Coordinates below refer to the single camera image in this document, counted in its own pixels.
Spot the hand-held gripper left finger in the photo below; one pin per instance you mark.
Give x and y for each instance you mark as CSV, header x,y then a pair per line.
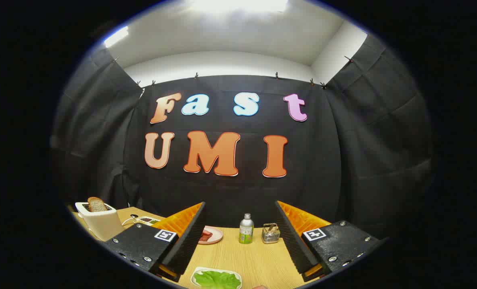
x,y
190,237

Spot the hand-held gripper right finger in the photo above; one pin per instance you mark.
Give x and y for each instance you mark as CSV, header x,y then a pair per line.
x,y
292,237

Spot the green lettuce leaf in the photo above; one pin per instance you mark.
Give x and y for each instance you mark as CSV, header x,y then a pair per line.
x,y
216,280

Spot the toasted bread slice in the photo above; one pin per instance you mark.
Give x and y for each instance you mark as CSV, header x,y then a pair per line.
x,y
96,204

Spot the brown meat slice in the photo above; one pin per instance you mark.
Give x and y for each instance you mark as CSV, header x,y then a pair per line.
x,y
205,237

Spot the pink round plate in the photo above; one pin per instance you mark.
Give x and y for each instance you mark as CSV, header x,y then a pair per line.
x,y
216,237

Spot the white leaf-shaped dish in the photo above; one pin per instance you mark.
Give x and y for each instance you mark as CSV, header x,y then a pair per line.
x,y
222,268

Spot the white divided spice dish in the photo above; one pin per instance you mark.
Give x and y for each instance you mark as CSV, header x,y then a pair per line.
x,y
148,220

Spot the silver bottle green label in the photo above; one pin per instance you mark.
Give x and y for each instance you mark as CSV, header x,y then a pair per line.
x,y
246,233

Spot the black backdrop cloth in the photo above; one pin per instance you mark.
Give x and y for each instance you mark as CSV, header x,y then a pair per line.
x,y
230,192

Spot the cream white toaster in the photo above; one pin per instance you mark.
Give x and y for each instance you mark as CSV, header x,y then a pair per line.
x,y
102,224

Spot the ceiling light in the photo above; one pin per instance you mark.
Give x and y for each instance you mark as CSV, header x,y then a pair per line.
x,y
116,36
238,5

